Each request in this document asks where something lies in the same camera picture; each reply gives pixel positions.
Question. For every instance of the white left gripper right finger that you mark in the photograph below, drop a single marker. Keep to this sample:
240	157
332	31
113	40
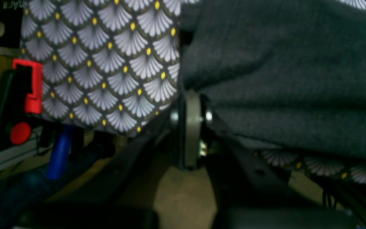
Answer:
199	117

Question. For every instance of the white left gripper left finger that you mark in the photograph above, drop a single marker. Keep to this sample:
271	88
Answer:
177	134

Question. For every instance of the dark grey T-shirt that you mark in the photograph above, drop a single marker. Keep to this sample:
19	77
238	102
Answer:
287	72

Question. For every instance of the fan-patterned table cloth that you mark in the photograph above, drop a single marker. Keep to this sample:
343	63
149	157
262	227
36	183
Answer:
113	65

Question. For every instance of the red and black clamp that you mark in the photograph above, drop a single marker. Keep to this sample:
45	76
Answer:
21	97

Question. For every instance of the black OpenArm base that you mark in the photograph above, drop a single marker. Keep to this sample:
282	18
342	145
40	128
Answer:
11	12

